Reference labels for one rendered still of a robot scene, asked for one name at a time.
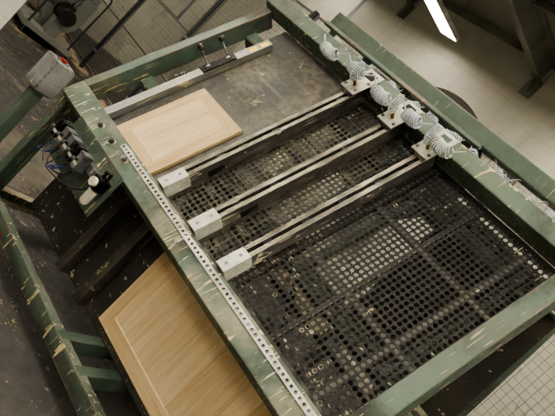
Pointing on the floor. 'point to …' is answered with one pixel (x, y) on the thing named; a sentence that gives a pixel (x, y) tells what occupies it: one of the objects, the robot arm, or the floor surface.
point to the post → (20, 107)
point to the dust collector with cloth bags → (58, 19)
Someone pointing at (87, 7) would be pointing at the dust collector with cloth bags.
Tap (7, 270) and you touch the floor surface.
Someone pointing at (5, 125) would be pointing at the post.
